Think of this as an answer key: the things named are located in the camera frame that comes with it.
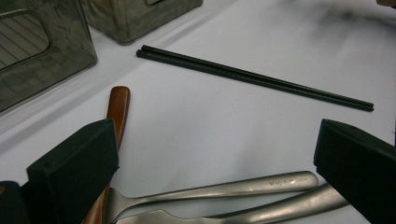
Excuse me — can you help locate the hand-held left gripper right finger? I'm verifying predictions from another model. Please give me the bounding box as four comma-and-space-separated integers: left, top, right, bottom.
313, 119, 396, 224

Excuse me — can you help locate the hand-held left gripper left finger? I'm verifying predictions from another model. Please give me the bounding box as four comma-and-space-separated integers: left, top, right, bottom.
21, 118, 120, 224

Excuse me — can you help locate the steel knife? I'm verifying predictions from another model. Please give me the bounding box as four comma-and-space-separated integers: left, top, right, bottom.
115, 182, 350, 224

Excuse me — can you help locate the brown wooden spoon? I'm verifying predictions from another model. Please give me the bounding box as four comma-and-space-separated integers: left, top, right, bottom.
81, 86, 132, 224

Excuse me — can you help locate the smoky clear plastic bin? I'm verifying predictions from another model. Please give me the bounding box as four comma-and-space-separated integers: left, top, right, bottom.
0, 0, 98, 115
78, 0, 204, 46

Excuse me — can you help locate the black chopstick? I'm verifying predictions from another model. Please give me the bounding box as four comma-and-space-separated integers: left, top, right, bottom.
140, 44, 375, 108
135, 49, 375, 113

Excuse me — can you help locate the steel fork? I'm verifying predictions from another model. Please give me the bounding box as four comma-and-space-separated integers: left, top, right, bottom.
104, 170, 319, 224

